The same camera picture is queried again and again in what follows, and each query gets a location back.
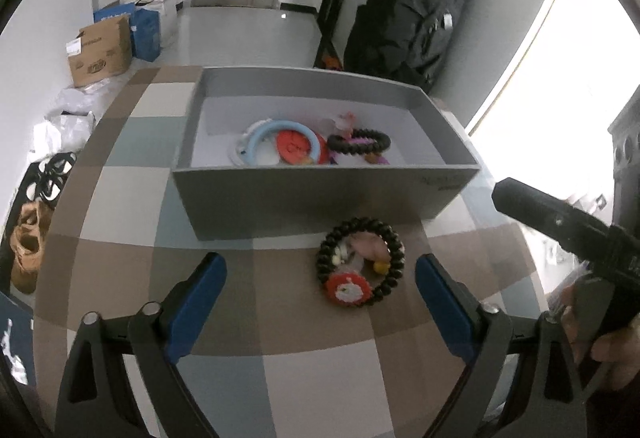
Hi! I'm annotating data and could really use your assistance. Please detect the red charm with white figure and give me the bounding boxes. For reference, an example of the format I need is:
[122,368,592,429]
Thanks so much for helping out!
[324,270,372,306]

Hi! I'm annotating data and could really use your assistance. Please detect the light blue ring bracelet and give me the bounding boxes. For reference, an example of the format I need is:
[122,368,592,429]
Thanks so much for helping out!
[245,118,323,167]

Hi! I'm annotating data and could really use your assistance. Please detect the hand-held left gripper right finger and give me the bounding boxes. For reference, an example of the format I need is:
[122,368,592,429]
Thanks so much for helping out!
[415,254,588,438]

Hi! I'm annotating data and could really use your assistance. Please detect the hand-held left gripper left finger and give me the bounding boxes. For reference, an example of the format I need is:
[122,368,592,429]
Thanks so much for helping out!
[56,252,228,438]

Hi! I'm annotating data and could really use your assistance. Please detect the white plastic bags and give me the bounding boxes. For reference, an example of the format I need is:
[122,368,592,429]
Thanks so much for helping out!
[30,80,126,159]

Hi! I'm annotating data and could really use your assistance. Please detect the black white patterned slipper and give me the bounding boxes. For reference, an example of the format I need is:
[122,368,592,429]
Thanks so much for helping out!
[15,153,78,213]

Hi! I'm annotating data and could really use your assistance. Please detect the blue shopping bag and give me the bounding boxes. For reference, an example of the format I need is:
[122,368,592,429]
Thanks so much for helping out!
[93,2,163,63]

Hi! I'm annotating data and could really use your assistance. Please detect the grey cardboard storage box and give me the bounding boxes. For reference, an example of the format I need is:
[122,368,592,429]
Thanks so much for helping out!
[171,65,483,243]

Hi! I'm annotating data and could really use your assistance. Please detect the black backpack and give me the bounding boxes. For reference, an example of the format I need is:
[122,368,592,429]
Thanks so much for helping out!
[342,0,476,93]

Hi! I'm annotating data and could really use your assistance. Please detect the checked tablecloth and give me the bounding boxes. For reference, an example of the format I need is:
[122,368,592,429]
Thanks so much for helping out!
[32,65,556,438]

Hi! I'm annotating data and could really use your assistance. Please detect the brown cardboard box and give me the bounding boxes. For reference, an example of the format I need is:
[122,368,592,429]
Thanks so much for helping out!
[66,15,133,88]

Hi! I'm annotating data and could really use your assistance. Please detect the dark blue printed bag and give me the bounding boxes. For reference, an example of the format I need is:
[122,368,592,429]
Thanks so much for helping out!
[0,290,38,386]

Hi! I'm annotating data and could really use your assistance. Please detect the black bead bracelet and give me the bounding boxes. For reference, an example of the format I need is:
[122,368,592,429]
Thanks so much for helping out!
[315,217,406,306]

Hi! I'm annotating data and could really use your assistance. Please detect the red round charm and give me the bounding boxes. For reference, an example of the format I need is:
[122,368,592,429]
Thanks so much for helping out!
[275,129,316,166]

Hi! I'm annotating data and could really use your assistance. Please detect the pale pink small charm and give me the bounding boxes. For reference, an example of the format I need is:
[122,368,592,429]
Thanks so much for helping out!
[322,112,358,136]

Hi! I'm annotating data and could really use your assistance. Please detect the brown sandal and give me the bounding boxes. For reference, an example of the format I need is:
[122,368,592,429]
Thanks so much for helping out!
[10,200,56,293]

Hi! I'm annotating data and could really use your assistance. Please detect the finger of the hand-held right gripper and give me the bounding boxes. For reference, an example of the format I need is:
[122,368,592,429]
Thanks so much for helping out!
[491,177,626,265]

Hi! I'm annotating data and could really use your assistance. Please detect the black spiral hair tie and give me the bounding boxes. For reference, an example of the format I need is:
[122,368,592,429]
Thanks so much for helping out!
[327,128,392,156]

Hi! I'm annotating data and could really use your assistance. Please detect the person's right hand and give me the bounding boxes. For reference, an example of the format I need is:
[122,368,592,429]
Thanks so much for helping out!
[547,285,640,391]

